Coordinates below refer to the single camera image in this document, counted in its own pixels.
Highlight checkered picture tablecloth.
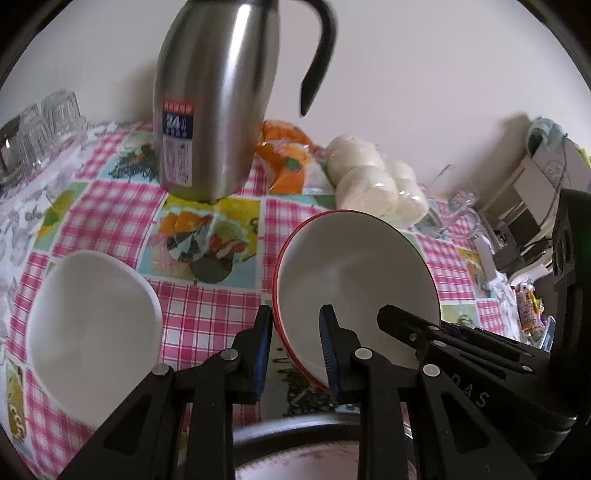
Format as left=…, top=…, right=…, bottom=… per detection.
left=0, top=120, right=532, bottom=480

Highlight black power adapter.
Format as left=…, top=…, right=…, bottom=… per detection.
left=493, top=244, right=527, bottom=277

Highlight white paper box on shelf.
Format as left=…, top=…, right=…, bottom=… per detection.
left=533, top=137, right=591, bottom=192

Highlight orange snack packet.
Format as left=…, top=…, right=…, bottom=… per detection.
left=256, top=120, right=335, bottom=196

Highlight clear glass mug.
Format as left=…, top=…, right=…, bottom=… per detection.
left=414, top=164, right=482, bottom=239

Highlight pack of white buns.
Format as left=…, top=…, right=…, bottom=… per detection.
left=327, top=135, right=429, bottom=229

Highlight white plain bowl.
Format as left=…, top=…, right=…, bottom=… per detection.
left=26, top=251, right=163, bottom=427

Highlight strawberry pattern bowl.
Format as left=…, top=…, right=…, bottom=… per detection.
left=271, top=210, right=441, bottom=388

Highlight colourful candy packet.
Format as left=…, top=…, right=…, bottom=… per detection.
left=515, top=280, right=544, bottom=334

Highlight glass cups with black holder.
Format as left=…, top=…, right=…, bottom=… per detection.
left=1, top=89, right=87, bottom=189

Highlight smartphone on stand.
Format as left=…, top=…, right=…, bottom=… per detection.
left=540, top=316, right=556, bottom=353

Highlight white floral plate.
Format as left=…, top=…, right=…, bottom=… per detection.
left=235, top=441, right=360, bottom=480

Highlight steel thermos jug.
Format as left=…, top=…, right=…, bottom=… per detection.
left=152, top=0, right=340, bottom=203

